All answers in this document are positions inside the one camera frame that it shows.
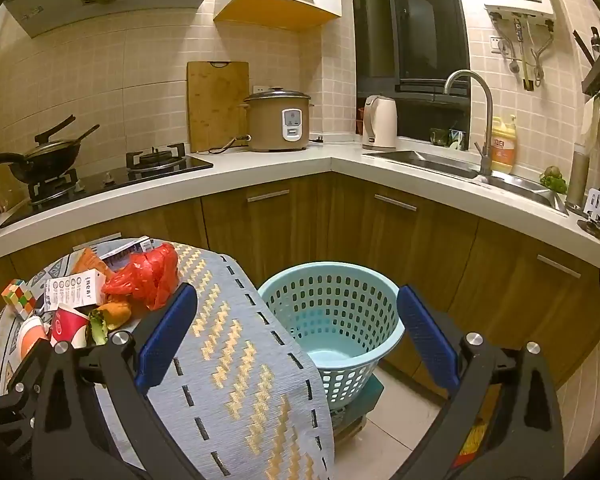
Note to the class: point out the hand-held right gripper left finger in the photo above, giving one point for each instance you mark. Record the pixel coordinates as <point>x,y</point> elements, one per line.
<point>165,332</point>

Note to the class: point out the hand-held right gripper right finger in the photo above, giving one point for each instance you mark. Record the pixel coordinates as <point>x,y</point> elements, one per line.
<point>427,340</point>

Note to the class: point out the orange peel piece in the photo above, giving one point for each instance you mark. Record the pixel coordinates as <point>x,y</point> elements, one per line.
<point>119,312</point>

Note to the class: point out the red plastic bag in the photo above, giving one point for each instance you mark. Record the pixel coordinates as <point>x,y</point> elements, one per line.
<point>145,275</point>

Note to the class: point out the light blue plastic basket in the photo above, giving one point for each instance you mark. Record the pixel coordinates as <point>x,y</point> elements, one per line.
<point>330,330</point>

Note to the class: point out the orange snack packet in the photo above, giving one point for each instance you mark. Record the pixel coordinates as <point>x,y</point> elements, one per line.
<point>90,262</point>

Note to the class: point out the orange and white cup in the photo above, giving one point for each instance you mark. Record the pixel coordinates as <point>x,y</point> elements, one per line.
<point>32,337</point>

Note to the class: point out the colourful puzzle cube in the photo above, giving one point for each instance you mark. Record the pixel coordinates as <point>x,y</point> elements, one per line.
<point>19,298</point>

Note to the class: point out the green vegetable scrap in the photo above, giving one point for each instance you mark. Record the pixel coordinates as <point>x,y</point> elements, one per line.
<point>98,327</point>

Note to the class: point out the red paper cup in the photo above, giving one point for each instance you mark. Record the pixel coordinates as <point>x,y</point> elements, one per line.
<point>69,327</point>

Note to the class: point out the dark striped carton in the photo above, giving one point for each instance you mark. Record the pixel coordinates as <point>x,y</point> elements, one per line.
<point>130,251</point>

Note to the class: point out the grey woven table mat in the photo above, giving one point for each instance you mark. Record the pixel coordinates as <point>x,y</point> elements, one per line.
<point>250,360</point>

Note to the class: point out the teal stool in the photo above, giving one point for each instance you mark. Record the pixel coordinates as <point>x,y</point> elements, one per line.
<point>365,405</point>

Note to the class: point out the white medicine box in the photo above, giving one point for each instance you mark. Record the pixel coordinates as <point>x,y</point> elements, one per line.
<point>77,287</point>

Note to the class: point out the colourful floor packet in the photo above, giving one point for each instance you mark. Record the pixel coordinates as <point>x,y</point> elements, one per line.
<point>472,440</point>

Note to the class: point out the wooden base cabinet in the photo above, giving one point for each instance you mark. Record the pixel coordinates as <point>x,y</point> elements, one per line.
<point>380,230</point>

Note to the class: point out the black gas stove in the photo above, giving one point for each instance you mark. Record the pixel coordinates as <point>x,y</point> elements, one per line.
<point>155,167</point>

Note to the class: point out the stainless steel sink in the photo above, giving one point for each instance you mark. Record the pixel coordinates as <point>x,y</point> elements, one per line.
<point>430,162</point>

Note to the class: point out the black wok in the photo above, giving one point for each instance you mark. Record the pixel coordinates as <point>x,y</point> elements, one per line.
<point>52,155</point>

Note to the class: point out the green vegetable bunch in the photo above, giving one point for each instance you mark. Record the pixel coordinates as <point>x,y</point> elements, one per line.
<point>554,180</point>

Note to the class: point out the green mug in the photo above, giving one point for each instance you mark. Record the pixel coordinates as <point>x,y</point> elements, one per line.
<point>438,136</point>

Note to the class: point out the yellow dish soap bottle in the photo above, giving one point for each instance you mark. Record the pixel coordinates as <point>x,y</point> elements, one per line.
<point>504,150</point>

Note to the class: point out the white knife holder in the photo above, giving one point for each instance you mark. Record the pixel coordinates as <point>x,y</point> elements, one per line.
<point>597,204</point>

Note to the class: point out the white electric kettle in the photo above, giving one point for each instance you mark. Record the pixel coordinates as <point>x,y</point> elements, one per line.
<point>382,122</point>

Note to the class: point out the steel cylinder holder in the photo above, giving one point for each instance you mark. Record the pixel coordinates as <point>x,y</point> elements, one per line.
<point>577,175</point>

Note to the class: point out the wooden cutting board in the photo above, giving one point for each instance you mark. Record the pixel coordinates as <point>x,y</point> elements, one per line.
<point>215,105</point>

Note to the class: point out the brown rice cooker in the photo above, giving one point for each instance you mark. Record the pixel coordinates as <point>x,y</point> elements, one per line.
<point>272,122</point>

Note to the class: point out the steel sink faucet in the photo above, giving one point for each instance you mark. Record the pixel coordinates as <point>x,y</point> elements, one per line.
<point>487,110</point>

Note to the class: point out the dark window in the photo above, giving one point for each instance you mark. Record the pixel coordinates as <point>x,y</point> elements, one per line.
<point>410,45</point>

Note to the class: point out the white wall socket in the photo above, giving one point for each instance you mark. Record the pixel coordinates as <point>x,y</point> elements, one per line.
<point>496,45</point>

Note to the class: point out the white wall water heater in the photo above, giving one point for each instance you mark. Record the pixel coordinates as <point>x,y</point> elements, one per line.
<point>522,5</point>

